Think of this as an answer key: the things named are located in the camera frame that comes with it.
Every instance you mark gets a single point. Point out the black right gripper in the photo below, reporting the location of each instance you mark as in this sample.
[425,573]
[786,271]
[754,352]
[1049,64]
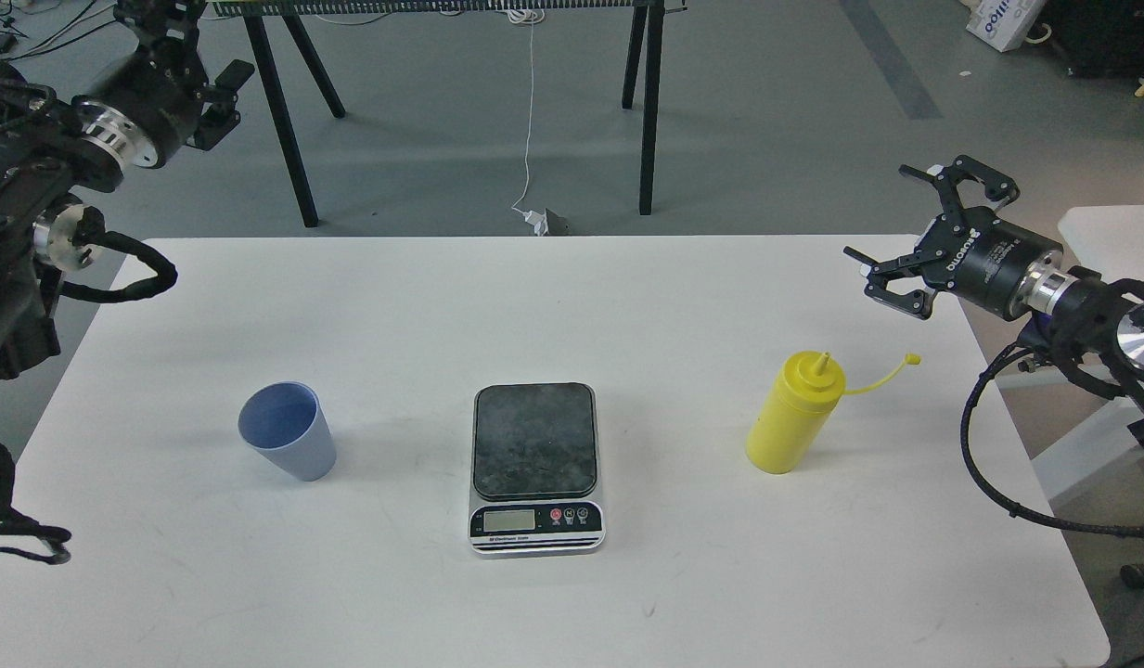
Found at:
[986,260]

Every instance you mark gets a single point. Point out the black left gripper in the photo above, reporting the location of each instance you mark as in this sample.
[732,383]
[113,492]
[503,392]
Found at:
[144,107]

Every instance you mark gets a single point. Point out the yellow squeeze bottle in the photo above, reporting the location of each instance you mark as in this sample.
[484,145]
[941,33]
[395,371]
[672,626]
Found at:
[805,393]

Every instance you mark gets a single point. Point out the blue plastic cup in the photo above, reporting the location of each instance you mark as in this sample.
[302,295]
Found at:
[284,422]

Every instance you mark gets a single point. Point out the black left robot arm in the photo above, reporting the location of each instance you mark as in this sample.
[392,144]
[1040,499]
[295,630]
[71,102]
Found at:
[53,246]

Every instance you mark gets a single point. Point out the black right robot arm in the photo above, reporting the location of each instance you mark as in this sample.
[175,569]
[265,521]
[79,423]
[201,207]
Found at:
[1021,353]

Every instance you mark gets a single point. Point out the digital kitchen scale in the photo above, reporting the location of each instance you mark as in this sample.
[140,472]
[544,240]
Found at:
[535,481]

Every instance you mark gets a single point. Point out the black trestle table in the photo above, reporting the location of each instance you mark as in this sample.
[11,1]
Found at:
[501,88]

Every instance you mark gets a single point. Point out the white cardboard box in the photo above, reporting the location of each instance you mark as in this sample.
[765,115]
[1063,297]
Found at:
[1006,25]

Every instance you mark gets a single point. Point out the white power adapter on floor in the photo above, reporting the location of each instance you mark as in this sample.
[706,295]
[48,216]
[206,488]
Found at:
[547,223]

